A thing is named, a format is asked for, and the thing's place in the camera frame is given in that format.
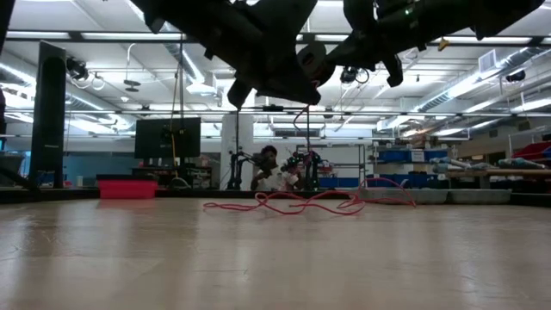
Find red fabric object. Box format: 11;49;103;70
511;140;551;161

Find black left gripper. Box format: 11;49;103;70
189;0;322;109

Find person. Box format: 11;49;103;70
250;144;302;192

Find wooden workbench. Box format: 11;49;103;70
445;168;551;189

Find blue bin shelf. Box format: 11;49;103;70
372;146;451;189

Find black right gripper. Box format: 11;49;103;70
325;0;427;88

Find black background frame rig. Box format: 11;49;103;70
234;104;311;191

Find black monitor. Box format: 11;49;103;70
133;116;202;159

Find thin red wire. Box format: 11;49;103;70
202;79;418;216

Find grey tool case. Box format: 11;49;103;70
359;187;513;206

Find tall black pillar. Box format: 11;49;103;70
28;40;68;190

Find red square plastic bin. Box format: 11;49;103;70
96;173;159;200

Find yellow hanging cable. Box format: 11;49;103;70
170;131;178;180

